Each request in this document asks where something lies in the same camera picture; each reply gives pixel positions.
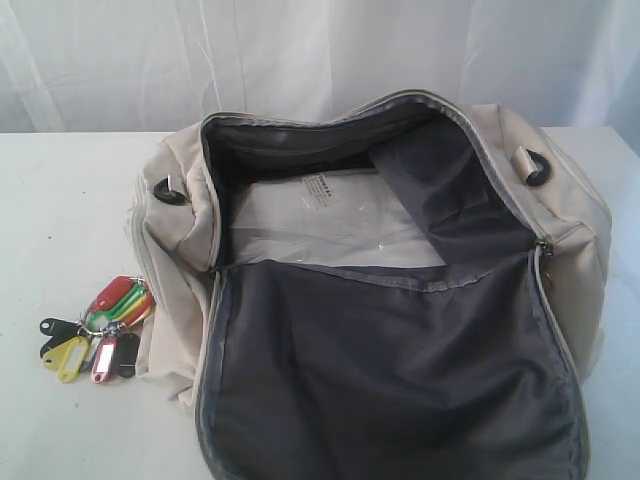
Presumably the white backdrop curtain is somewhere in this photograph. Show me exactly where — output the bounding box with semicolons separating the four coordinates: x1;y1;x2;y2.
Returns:
1;1;639;140

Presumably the black left strap D-ring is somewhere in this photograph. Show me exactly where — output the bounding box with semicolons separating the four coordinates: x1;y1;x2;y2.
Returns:
152;175;189;207

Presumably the metal main zipper pull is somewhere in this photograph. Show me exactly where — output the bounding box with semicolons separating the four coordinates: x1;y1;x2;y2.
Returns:
536;238;554;291

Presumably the black strap d-ring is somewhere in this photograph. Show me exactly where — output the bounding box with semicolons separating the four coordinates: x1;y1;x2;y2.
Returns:
152;175;189;207
511;145;554;188

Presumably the bunch of colourful key tags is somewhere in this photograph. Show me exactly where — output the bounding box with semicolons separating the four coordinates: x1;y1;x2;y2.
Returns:
39;275;155;385

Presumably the black right strap D-ring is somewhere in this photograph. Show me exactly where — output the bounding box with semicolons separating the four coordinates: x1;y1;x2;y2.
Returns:
511;145;554;188

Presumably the clear plastic wrap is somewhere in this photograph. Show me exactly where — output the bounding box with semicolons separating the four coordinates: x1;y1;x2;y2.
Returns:
232;170;444;268

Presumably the cream fabric duffel bag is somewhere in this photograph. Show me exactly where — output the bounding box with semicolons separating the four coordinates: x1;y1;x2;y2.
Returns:
128;90;612;479

